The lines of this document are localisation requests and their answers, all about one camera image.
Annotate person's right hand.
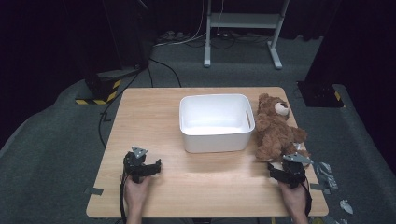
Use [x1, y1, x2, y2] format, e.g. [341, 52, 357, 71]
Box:
[277, 180, 310, 219]

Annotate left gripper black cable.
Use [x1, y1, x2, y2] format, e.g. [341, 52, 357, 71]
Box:
[119, 175, 129, 224]

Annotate power strip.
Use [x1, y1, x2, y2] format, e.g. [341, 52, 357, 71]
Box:
[157, 30, 189, 44]

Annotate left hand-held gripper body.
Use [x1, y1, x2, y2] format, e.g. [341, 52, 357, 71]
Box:
[122, 146, 149, 185]

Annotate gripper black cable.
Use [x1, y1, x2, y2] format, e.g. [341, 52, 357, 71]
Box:
[302, 176, 314, 218]
[119, 175, 129, 224]

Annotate crumpled grey tape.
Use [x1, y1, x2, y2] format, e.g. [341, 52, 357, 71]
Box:
[315, 161, 339, 192]

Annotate black yellow striped stand base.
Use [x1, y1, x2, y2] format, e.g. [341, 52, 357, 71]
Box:
[75, 69, 123, 106]

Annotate brown teddy bear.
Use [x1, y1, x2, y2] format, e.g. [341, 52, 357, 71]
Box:
[254, 92, 312, 165]

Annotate white plastic storage bin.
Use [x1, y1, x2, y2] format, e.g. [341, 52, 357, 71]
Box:
[178, 93, 257, 154]

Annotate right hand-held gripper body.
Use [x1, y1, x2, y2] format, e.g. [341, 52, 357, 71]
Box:
[279, 152, 314, 189]

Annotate person's left hand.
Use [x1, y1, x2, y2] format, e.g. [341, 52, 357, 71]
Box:
[123, 175, 152, 218]

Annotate crumpled white paper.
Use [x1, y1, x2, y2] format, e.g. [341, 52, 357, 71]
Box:
[339, 199, 355, 216]

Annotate white floor cable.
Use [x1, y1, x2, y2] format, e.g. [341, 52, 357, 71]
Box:
[153, 0, 207, 49]

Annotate white metal stand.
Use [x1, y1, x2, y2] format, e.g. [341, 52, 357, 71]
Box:
[203, 0, 290, 70]

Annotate black floor cable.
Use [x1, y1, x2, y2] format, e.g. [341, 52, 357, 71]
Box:
[98, 57, 183, 147]

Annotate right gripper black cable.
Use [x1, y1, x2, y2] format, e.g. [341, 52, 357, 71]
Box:
[302, 176, 314, 218]

